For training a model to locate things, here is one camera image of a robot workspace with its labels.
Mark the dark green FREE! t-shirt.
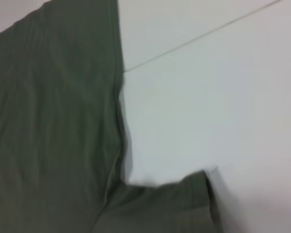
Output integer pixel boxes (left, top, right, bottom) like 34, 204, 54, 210
0, 0, 224, 233

